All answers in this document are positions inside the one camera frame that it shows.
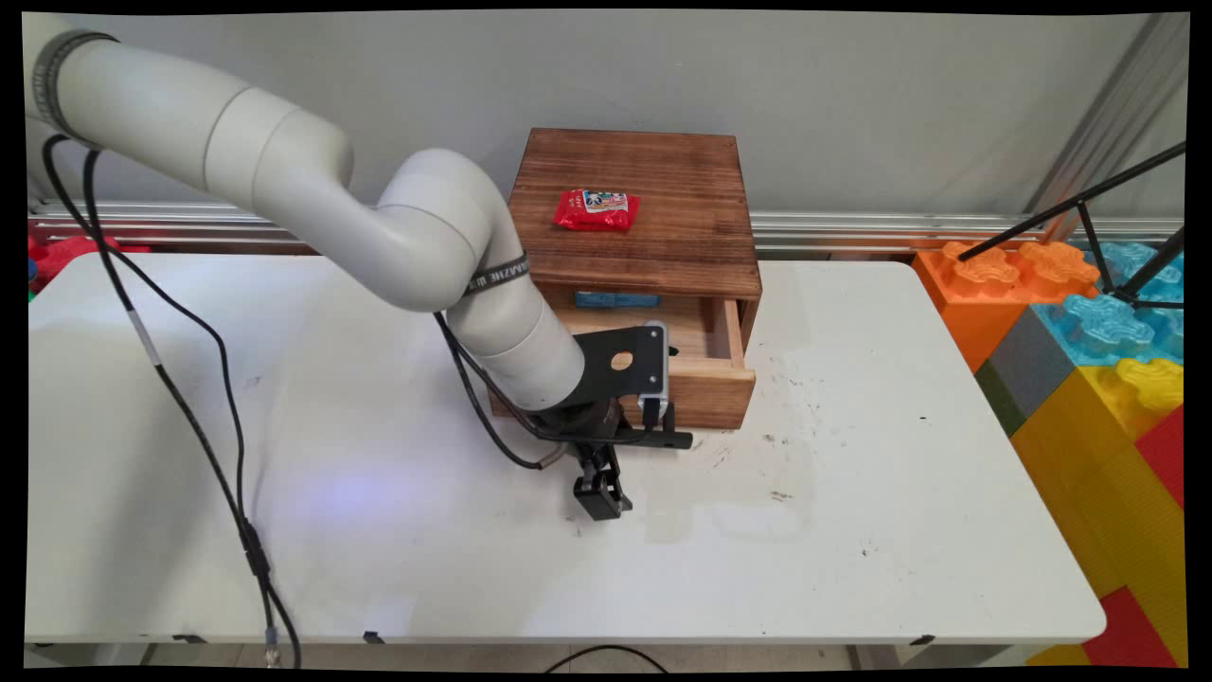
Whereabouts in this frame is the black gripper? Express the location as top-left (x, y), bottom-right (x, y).
top-left (540, 397), bottom-right (634, 523)

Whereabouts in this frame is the wooden drawer with black handle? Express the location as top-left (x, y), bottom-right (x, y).
top-left (488, 293), bottom-right (758, 452)

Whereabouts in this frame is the blue packet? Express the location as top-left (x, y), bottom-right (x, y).
top-left (574, 291), bottom-right (663, 311)

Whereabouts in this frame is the brown wooden drawer cabinet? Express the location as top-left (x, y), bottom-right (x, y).
top-left (508, 128), bottom-right (764, 353)

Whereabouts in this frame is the red snack packet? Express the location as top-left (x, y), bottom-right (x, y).
top-left (553, 188), bottom-right (642, 234)

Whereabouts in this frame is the orange giant building block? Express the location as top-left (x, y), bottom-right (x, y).
top-left (913, 242), bottom-right (1102, 373)

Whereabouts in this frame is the grey giant building block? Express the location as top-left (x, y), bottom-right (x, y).
top-left (985, 309), bottom-right (1077, 419)

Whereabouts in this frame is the yellow giant building block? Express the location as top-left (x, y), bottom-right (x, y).
top-left (1010, 360), bottom-right (1186, 668)

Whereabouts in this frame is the translucent blue building block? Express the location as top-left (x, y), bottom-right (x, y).
top-left (1030, 242), bottom-right (1185, 369)

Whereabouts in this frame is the red square building block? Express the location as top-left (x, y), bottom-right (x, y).
top-left (1081, 586), bottom-right (1176, 669)

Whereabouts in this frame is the red triangular-looking building block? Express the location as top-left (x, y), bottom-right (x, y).
top-left (1133, 407), bottom-right (1185, 513)

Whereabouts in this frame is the black tripod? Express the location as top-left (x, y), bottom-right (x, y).
top-left (956, 142), bottom-right (1187, 314)

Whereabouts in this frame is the red bumpy building block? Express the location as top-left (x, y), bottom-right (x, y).
top-left (27, 234), bottom-right (151, 287)

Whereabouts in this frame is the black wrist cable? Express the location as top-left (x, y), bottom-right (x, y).
top-left (434, 313), bottom-right (571, 472)
top-left (453, 346), bottom-right (664, 446)

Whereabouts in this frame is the black camera mounting bracket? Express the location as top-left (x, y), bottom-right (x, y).
top-left (566, 326), bottom-right (665, 410)

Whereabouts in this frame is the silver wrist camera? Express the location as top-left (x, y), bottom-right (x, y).
top-left (638, 321), bottom-right (672, 415)

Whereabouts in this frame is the black looped floor cable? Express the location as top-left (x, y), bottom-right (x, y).
top-left (544, 645), bottom-right (669, 674)

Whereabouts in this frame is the black printed arm strap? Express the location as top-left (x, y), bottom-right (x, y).
top-left (462, 253), bottom-right (530, 297)

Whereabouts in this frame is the aluminium profile rail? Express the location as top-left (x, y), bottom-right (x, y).
top-left (28, 197), bottom-right (1185, 259)

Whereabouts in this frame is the thin black cable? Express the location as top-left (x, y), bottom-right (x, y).
top-left (41, 133), bottom-right (283, 670)

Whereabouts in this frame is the grey arm strap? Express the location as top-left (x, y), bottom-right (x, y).
top-left (31, 29), bottom-right (121, 145)

